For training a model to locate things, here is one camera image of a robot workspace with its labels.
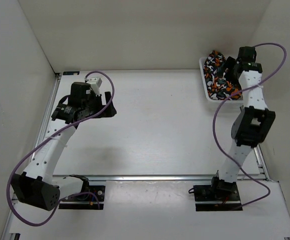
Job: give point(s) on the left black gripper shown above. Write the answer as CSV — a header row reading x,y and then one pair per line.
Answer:
x,y
109,112

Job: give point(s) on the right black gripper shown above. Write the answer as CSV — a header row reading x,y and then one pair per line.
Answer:
x,y
230,63

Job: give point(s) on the orange camouflage shorts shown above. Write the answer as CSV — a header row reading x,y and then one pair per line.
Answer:
x,y
218,88

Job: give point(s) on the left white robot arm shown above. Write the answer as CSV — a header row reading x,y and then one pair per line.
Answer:
x,y
36,186

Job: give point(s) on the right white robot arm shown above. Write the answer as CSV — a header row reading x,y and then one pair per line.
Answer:
x,y
252,124

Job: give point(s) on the small dark label sticker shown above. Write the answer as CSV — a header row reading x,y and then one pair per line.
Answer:
x,y
70,73

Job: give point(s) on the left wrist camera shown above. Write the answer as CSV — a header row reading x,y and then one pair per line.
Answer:
x,y
95,84

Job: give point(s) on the aluminium front rail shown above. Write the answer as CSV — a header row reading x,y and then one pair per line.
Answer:
x,y
174,177

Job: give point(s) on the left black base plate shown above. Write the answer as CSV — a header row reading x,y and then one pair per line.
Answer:
x,y
94,201

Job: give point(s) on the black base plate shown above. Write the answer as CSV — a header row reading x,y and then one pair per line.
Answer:
x,y
219,201
94,201

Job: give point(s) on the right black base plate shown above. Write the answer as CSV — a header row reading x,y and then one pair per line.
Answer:
x,y
219,201

